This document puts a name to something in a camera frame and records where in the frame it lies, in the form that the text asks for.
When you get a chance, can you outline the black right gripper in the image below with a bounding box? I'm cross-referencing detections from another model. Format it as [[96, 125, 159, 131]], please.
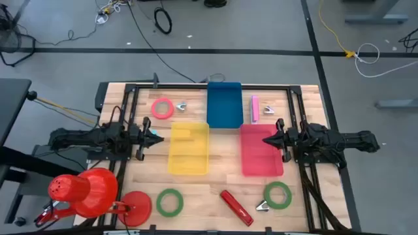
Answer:
[[262, 117, 299, 163]]

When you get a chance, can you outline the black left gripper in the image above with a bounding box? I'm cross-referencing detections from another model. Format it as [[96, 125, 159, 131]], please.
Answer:
[[129, 117, 165, 161]]

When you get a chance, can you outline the pink stapler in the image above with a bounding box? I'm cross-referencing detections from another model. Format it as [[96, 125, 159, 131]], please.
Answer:
[[250, 95, 261, 124]]

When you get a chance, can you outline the green tape roll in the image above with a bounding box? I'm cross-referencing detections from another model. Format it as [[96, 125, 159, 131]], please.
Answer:
[[155, 188, 184, 218], [263, 181, 293, 210]]

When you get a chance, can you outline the red stapler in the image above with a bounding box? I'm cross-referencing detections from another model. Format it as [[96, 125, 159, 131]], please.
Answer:
[[219, 189, 255, 227]]

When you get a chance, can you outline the red tape roll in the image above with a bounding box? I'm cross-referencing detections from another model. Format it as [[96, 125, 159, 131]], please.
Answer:
[[150, 97, 175, 120]]

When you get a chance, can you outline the pink translucent plastic bin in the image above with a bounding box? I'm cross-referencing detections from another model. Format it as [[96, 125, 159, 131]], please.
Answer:
[[240, 124, 285, 178]]

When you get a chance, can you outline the yellow translucent plastic bin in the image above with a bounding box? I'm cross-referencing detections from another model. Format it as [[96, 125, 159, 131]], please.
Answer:
[[167, 121, 210, 176]]

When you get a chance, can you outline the blue plastic bin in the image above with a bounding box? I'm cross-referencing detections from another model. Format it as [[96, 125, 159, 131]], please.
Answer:
[[206, 81, 244, 129]]

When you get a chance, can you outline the black side panel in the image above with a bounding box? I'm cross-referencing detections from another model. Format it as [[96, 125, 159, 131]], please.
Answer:
[[94, 81, 110, 114]]

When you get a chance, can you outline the red desk lamp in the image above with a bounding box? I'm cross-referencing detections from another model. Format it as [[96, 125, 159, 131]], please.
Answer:
[[34, 168, 153, 228]]

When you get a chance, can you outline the black desk top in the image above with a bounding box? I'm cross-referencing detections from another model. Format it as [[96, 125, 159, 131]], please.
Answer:
[[0, 78, 33, 146]]

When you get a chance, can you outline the grey desk leg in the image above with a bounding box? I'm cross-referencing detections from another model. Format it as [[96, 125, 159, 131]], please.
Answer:
[[344, 0, 409, 24]]

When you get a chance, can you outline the black floor fan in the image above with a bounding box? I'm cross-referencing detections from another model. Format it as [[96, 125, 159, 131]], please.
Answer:
[[0, 3, 37, 68]]

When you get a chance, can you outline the black aluminium table frame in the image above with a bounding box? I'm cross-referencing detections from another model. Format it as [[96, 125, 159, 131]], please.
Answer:
[[112, 82, 350, 232]]

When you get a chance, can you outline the thin yellow cable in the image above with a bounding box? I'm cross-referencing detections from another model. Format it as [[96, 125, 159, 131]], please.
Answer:
[[35, 97, 99, 125]]

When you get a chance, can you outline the long black floor cable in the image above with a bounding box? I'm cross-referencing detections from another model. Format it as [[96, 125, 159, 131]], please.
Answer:
[[125, 0, 197, 84]]

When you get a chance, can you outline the yellow extension cable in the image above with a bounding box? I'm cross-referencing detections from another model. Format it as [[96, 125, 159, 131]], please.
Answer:
[[318, 0, 357, 59]]

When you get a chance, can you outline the white floor cable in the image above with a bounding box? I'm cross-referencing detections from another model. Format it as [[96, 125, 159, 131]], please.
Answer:
[[354, 42, 418, 78]]

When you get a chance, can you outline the coiled black cable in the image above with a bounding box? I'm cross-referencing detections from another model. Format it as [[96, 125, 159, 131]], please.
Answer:
[[153, 7, 173, 35]]

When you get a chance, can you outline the black desk frame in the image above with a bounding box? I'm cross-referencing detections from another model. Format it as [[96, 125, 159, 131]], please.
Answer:
[[0, 145, 81, 226]]

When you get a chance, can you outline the white power adapter with cables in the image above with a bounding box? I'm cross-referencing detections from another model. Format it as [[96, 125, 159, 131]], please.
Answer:
[[94, 0, 131, 25]]

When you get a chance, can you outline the thin black floor cable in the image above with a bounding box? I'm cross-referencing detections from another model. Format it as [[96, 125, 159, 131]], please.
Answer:
[[34, 24, 99, 46]]

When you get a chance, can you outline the black cable bundle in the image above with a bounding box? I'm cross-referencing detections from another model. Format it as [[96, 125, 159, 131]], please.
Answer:
[[398, 27, 418, 53]]

